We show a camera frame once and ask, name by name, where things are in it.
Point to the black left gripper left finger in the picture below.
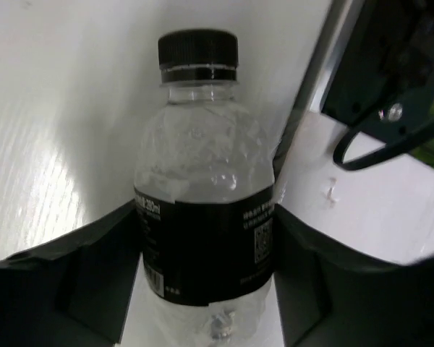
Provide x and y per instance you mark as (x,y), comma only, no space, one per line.
(74,290)

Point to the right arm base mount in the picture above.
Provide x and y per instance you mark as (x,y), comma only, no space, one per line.
(383,89)

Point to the black-label black-cap bottle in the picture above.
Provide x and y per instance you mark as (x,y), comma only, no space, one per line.
(204,193)

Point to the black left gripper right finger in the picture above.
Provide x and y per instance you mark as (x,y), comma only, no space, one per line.
(330,295)

